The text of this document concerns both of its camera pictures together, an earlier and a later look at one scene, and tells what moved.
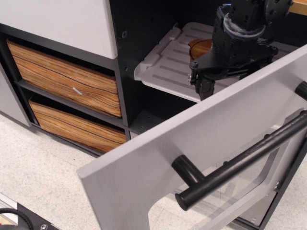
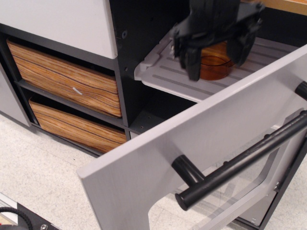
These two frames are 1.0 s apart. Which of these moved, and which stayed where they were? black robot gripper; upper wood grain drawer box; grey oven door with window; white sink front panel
Moved: black robot gripper
Stayed: white sink front panel; upper wood grain drawer box; grey oven door with window
